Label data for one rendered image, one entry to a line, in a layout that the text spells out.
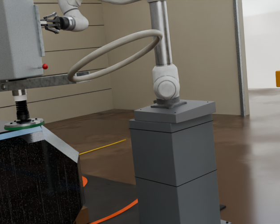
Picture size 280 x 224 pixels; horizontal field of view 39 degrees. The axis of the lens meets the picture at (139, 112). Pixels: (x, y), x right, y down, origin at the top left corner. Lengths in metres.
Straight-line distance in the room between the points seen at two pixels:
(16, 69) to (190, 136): 1.12
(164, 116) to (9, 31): 1.00
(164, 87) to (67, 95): 6.67
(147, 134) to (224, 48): 4.76
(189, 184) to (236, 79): 4.65
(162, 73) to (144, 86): 6.32
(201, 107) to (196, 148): 0.26
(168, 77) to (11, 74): 0.87
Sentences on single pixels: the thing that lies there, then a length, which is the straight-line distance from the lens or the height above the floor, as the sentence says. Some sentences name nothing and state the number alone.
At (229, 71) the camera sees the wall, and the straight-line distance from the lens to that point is 7.14.
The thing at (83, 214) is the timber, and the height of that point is 0.10.
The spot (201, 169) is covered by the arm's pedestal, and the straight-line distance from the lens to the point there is 2.66.
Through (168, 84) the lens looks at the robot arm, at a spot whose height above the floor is 1.04.
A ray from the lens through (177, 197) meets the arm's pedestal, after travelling 2.53.
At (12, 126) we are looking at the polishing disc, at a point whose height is 0.92.
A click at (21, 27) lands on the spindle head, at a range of 2.24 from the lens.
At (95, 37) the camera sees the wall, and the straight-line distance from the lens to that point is 9.40.
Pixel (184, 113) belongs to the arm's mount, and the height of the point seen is 0.85.
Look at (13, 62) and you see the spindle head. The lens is 2.17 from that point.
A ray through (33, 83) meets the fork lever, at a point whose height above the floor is 1.14.
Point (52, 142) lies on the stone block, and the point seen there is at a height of 0.74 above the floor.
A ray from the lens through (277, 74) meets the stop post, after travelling 2.02.
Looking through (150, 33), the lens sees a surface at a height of 1.31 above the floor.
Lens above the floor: 1.23
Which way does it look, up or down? 8 degrees down
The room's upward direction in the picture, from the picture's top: 6 degrees counter-clockwise
